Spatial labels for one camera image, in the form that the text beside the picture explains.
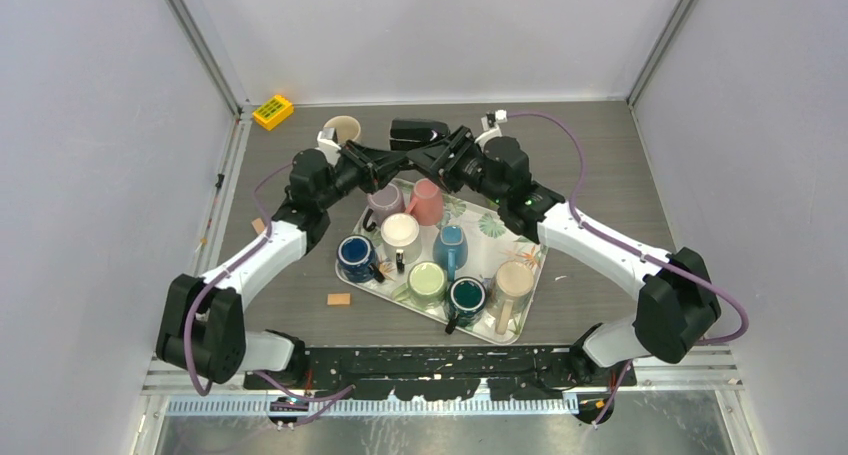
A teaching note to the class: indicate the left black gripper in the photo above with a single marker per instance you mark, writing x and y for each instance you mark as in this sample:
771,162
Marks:
369,162

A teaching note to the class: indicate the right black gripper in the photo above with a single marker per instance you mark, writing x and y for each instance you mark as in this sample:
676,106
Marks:
461,143

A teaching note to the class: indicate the black mug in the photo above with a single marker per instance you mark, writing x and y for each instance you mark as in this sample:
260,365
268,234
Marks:
408,134

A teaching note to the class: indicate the sea pattern beige mug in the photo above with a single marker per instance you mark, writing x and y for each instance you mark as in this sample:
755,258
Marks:
346,128

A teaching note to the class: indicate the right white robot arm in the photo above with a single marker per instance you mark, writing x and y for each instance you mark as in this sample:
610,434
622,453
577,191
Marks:
674,308

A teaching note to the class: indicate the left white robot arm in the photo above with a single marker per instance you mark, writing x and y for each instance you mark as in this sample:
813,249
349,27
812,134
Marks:
203,329

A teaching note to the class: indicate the lilac mug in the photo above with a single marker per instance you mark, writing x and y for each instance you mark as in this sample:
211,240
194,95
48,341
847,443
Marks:
382,204

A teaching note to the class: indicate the pink mug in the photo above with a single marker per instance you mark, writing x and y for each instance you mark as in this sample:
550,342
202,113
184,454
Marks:
426,203

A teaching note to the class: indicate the white mug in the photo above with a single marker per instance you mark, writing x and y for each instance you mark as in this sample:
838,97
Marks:
401,236

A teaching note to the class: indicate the dark blue mug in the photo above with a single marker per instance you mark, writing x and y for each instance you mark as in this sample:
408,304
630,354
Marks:
358,261

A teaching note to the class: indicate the light blue mug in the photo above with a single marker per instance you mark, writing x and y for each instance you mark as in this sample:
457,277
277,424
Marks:
450,250

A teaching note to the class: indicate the light green mug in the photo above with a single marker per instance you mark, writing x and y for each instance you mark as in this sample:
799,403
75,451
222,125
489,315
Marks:
425,286

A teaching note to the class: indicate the teal mug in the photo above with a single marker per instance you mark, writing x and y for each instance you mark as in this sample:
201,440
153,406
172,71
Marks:
464,303

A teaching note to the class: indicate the tall beige mug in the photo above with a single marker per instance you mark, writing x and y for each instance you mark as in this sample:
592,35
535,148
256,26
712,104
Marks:
509,292

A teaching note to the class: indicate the leaf patterned metal tray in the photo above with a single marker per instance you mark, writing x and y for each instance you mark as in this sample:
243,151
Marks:
490,246

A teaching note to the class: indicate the yellow toy block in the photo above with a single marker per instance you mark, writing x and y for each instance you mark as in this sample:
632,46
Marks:
273,112

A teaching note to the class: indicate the wooden block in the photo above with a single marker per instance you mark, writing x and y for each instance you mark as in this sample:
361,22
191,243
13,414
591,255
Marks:
258,226
339,299

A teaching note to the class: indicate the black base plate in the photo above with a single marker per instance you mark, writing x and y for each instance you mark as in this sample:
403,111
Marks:
439,373

